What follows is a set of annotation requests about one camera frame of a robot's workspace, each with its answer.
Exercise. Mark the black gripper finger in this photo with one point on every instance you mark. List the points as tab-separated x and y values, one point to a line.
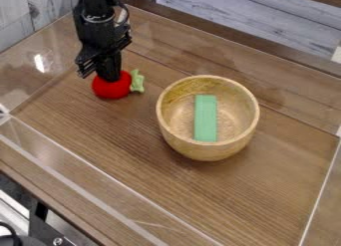
103	68
115	67

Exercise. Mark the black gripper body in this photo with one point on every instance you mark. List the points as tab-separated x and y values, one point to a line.
102	40

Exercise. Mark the red plush tomato toy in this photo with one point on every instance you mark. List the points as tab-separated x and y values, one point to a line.
130	83

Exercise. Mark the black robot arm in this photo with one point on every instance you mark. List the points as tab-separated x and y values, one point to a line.
102	9

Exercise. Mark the green rectangular block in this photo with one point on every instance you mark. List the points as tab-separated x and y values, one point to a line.
204	118

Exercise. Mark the light wooden bowl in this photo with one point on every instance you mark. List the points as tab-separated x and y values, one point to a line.
237	116

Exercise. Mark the clear acrylic tray wall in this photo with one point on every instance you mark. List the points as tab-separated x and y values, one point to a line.
111	213

